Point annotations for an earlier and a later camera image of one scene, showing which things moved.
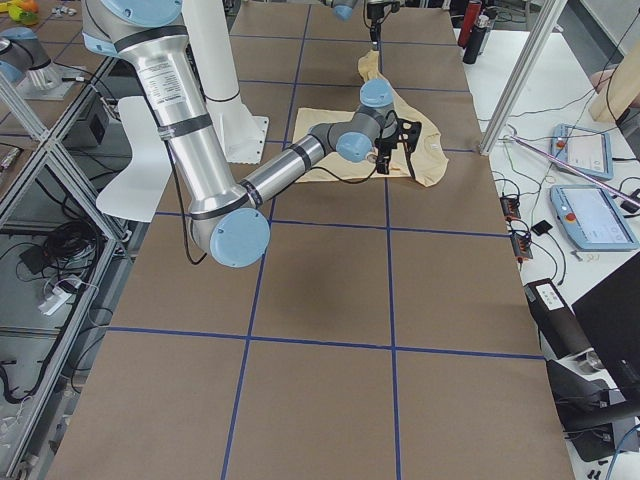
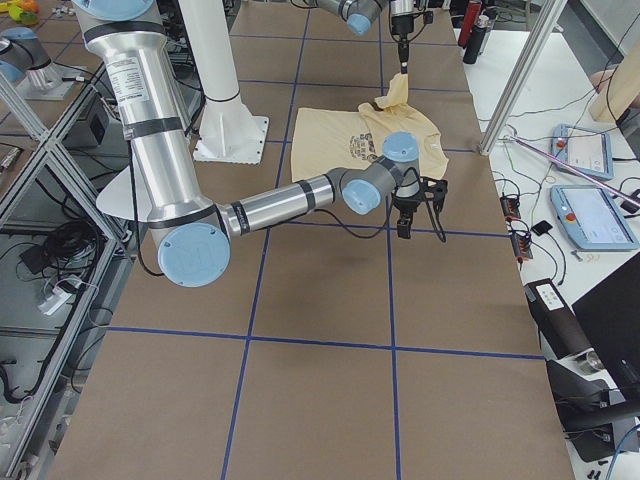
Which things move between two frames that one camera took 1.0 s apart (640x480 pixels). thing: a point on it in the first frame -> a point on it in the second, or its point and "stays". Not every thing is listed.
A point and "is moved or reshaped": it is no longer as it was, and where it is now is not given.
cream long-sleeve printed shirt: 427,163 is moved or reshaped
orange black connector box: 510,207 stays
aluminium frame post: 524,61 stays
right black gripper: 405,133 -> 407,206
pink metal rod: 574,170 stays
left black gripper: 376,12 -> 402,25
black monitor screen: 610,317 stays
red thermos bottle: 471,14 stays
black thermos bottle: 476,39 stays
